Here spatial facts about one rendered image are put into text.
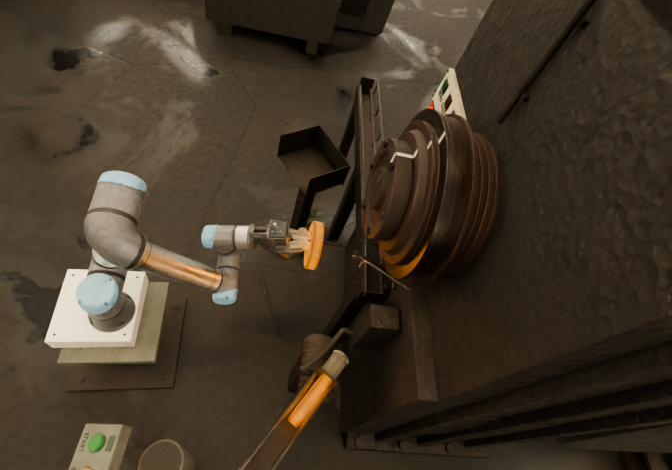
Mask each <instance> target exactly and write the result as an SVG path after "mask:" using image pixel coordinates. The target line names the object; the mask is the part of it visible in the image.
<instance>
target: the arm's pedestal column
mask: <svg viewBox="0 0 672 470"><path fill-rule="evenodd" d="M186 302H187V299H168V301H167V306H166V312H165V317H164V323H163V328H162V334H161V339H160V345H159V350H158V356H157V361H156V364H120V365H74V369H73V372H72V375H71V379H70V382H69V386H68V389H67V391H68V392H78V391H106V390H135V389H164V388H174V381H175V375H176V368H177V362H178V355H179V348H180V342H181V335H182V329H183V322H184V316H185V309H186Z"/></svg>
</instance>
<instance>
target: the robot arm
mask: <svg viewBox="0 0 672 470"><path fill-rule="evenodd" d="M97 183H98V184H97V187H96V189H95V192H94V195H93V198H92V201H91V204H90V207H89V210H88V212H87V215H86V217H85V220H84V225H83V228H84V234H85V237H86V239H87V241H88V243H89V244H90V246H91V247H92V248H93V250H92V260H91V264H90V267H89V270H88V273H87V276H86V278H85V279H83V280H82V281H81V282H80V283H79V285H78V287H77V290H76V299H77V302H78V304H79V306H80V307H81V308H82V309H83V310H84V311H85V312H87V313H88V320H89V322H90V324H91V325H92V326H93V327H94V328H95V329H96V330H98V331H100V332H105V333H111V332H116V331H119V330H121V329H123V328H124V327H126V326H127V325H128V324H129V323H130V322H131V320H132V319H133V317H134V315H135V311H136V306H135V303H134V301H133V299H132V298H131V296H130V295H128V294H127V293H125V292H122V291H123V288H124V284H125V280H126V276H127V272H128V270H132V269H134V268H136V269H139V270H142V271H145V272H148V273H151V274H154V275H157V276H160V277H164V278H167V279H170V280H173V281H176V282H179V283H182V284H185V285H188V286H191V287H194V288H197V289H200V290H203V291H207V292H210V293H213V295H212V296H213V301H214V302H215V303H217V304H222V305H227V304H232V303H234V302H235V301H236V298H237V291H238V281H239V272H240V263H241V262H242V261H243V259H244V252H243V249H250V248H251V249H256V248H257V245H258V243H259V244H260V247H261V248H263V249H265V250H266V251H268V252H270V253H271V254H273V255H274V256H276V257H278V258H279V259H281V260H285V259H287V258H288V255H291V254H295V253H298V252H301V251H303V250H306V249H308V248H310V243H311V235H310V234H309V233H308V231H307V230H306V229H305V228H299V230H298V231H297V230H295V229H292V228H289V226H288V224H287V221H286V220H270V222H269V224H266V225H268V226H267V227H258V226H255V224H250V226H239V225H217V224H216V225H207V226H205V227H204V229H203V231H202V235H201V240H202V244H203V246H204V247H205V248H211V249H212V248H215V249H216V251H217V252H218V261H217V269H215V268H213V267H210V266H208V265H205V264H203V263H200V262H198V261H195V260H192V259H190V258H187V257H185V256H182V255H180V254H177V253H174V252H172V251H169V250H167V249H164V248H162V247H159V246H157V245H154V244H151V243H149V242H147V239H146V237H144V236H142V235H139V234H138V233H137V232H136V227H137V224H138V220H139V218H140V214H141V210H142V205H143V201H144V198H145V194H146V193H147V192H146V189H147V186H146V183H145V182H144V181H143V180H142V179H140V178H139V177H137V176H135V175H133V174H130V173H127V172H122V171H107V172H105V173H103V174H102V175H101V176H100V179H99V180H98V181H97ZM282 221H283V222H282ZM291 237H292V239H293V241H290V242H289V240H290V239H291ZM288 242H289V244H288Z"/></svg>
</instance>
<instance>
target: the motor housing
mask: <svg viewBox="0 0 672 470"><path fill-rule="evenodd" d="M331 339H332V337H331V336H328V335H324V334H312V335H308V336H307V338H305V339H303V343H302V348H301V351H302V352H301V355H300V356H299V358H298V360H297V362H296V363H295V365H294V367H293V368H292V370H291V372H290V373H289V380H288V389H287V391H288V392H296V393H298V392H299V391H300V390H301V388H302V386H303V385H304V384H305V383H306V381H307V380H308V379H309V378H310V377H311V376H309V375H305V374H301V373H300V372H299V370H300V367H301V366H302V365H304V364H305V363H306V362H308V361H309V360H310V359H312V358H313V357H314V356H316V355H317V354H318V353H320V352H321V351H322V350H323V349H324V347H325V346H326V345H327V344H328V343H329V341H330V340H331ZM334 350H336V343H335V345H334V346H333V347H332V348H331V349H330V351H329V352H328V353H327V354H326V355H325V356H324V357H323V358H322V359H320V360H319V361H318V362H316V363H315V364H314V365H313V366H311V367H310V368H309V369H310V370H313V373H314V372H315V370H316V369H317V368H318V367H319V366H320V367H323V365H324V364H325V363H326V362H327V360H328V359H329V358H330V356H331V354H332V352H333V351H334ZM334 390H335V387H334V388H333V389H332V391H331V392H330V393H329V395H328V397H327V398H326V400H325V401H324V402H323V403H322V405H325V404H329V403H330V401H332V400H333V396H334V395H335V392H334Z"/></svg>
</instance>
